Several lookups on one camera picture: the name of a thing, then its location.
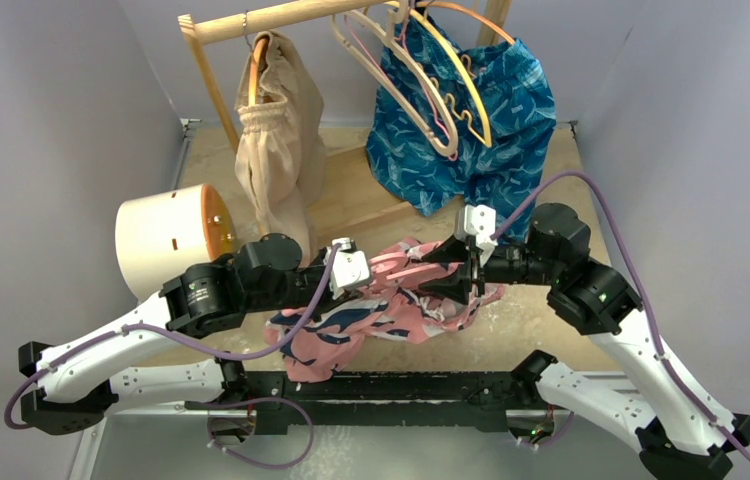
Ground pink floral shorts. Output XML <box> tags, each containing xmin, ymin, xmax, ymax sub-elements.
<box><xmin>263</xmin><ymin>237</ymin><xmax>506</xmax><ymax>384</ymax></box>

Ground pink plastic hanger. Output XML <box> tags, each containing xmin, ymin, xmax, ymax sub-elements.
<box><xmin>369</xmin><ymin>247</ymin><xmax>455</xmax><ymax>284</ymax></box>

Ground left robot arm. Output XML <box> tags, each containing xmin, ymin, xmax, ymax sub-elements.
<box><xmin>4</xmin><ymin>233</ymin><xmax>370</xmax><ymax>435</ymax></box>

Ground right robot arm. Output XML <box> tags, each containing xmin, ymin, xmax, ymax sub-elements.
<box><xmin>422</xmin><ymin>203</ymin><xmax>750</xmax><ymax>479</ymax></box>

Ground yellow wavy hanger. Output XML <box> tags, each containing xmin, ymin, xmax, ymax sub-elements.
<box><xmin>388</xmin><ymin>0</ymin><xmax>493</xmax><ymax>150</ymax></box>

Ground blue shark print shorts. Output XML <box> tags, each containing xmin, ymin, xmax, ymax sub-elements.
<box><xmin>366</xmin><ymin>39</ymin><xmax>557</xmax><ymax>223</ymax></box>

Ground beige plastic hanger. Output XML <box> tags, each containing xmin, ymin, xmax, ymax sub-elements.
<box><xmin>328</xmin><ymin>1</ymin><xmax>458</xmax><ymax>159</ymax></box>

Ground orange hanger with beige shorts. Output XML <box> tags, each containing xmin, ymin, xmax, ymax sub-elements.
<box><xmin>247</xmin><ymin>36</ymin><xmax>269</xmax><ymax>106</ymax></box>

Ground orange hanger with blue shorts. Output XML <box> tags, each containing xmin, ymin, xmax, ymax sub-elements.
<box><xmin>420</xmin><ymin>1</ymin><xmax>515</xmax><ymax>46</ymax></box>

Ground white cylinder with orange lid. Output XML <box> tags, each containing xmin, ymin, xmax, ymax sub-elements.
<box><xmin>115</xmin><ymin>183</ymin><xmax>235</xmax><ymax>301</ymax></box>

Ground wooden clothes rack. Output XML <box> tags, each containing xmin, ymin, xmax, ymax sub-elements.
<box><xmin>177</xmin><ymin>0</ymin><xmax>513</xmax><ymax>240</ymax></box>

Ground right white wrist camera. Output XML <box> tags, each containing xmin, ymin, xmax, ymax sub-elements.
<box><xmin>454</xmin><ymin>205</ymin><xmax>498</xmax><ymax>264</ymax></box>

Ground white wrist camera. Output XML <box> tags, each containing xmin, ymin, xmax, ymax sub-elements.
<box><xmin>330</xmin><ymin>237</ymin><xmax>373</xmax><ymax>298</ymax></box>
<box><xmin>454</xmin><ymin>205</ymin><xmax>498</xmax><ymax>264</ymax></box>

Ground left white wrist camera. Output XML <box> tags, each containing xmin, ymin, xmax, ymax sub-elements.
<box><xmin>330</xmin><ymin>237</ymin><xmax>373</xmax><ymax>298</ymax></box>

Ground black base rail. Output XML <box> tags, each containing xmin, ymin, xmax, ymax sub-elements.
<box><xmin>90</xmin><ymin>368</ymin><xmax>628</xmax><ymax>437</ymax></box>

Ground beige drawstring shorts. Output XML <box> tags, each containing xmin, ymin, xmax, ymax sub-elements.
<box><xmin>234</xmin><ymin>31</ymin><xmax>327</xmax><ymax>265</ymax></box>

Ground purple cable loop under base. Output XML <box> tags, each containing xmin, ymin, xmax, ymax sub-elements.
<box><xmin>206</xmin><ymin>397</ymin><xmax>315</xmax><ymax>472</ymax></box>

